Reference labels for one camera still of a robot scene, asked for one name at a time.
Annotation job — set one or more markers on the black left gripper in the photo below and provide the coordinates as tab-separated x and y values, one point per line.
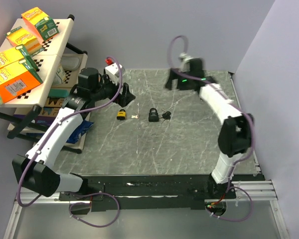
123	99

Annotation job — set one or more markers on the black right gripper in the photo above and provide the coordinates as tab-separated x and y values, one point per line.
174	75

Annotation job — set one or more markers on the yellow padlock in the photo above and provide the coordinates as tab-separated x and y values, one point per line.
121	115

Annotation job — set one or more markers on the black Kaijing padlock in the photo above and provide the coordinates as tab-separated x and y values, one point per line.
153	115

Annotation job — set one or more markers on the black padlock keys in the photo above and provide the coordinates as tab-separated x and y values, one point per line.
166	116

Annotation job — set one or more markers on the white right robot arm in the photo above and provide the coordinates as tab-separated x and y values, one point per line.
236	139

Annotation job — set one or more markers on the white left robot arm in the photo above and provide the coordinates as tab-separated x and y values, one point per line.
34	170

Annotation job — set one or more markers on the blue Doritos chip bag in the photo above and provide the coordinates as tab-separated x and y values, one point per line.
79	132

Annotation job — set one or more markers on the teal box on shelf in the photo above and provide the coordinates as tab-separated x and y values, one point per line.
58	93

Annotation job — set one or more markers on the white folding shelf rack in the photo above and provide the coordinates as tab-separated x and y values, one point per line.
47	61

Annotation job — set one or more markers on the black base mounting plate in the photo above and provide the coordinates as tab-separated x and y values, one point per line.
108	192

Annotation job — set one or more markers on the orange sponge box top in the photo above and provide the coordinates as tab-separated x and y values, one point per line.
40	23

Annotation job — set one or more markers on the large orange sponge box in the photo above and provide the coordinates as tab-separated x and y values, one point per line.
18	78

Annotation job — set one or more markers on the yellow sponge pack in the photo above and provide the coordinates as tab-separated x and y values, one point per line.
20	36

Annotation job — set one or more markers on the yellow sponge box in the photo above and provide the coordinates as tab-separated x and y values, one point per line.
16	54

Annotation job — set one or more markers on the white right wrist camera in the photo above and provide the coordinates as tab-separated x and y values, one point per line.
184	58

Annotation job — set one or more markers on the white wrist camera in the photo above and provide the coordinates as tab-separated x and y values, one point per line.
112	70
184	58

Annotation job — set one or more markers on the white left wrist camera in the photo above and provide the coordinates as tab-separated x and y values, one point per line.
112	70

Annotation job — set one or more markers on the aluminium frame rail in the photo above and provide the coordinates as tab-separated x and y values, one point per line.
49	218

